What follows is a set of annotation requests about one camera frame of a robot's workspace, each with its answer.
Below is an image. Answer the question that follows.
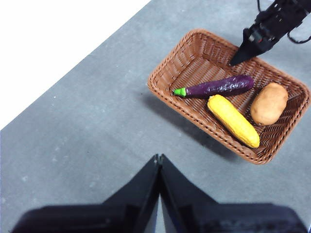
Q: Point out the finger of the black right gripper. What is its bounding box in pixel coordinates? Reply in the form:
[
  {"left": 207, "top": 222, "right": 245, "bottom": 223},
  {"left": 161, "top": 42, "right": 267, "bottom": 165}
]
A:
[{"left": 229, "top": 28, "right": 259, "bottom": 67}]

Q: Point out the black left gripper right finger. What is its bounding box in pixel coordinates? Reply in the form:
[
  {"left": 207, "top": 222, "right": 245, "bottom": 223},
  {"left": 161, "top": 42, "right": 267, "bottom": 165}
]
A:
[{"left": 159, "top": 154, "right": 308, "bottom": 233}]

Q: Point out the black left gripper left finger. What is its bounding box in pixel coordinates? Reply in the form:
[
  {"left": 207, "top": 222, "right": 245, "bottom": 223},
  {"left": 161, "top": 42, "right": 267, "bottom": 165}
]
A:
[{"left": 11, "top": 154, "right": 161, "bottom": 233}]

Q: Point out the purple eggplant with green stem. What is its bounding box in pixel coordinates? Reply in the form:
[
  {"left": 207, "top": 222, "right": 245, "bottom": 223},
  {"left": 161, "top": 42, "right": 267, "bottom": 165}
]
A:
[{"left": 173, "top": 74, "right": 255, "bottom": 99}]

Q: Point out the brown woven wicker basket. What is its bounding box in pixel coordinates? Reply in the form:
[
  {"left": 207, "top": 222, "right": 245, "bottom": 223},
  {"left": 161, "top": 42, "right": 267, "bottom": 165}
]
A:
[{"left": 147, "top": 28, "right": 311, "bottom": 165}]

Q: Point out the brown potato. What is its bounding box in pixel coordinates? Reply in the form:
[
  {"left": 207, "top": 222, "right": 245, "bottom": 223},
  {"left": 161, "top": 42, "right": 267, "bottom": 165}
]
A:
[{"left": 250, "top": 82, "right": 289, "bottom": 126}]

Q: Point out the yellow corn cob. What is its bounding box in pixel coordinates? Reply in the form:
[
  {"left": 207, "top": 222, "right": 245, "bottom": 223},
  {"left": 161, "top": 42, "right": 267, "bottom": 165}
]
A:
[{"left": 207, "top": 94, "right": 260, "bottom": 149}]

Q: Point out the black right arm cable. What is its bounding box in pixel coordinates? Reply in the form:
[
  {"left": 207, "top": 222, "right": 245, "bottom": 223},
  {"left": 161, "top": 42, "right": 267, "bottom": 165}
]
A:
[{"left": 256, "top": 0, "right": 311, "bottom": 45}]

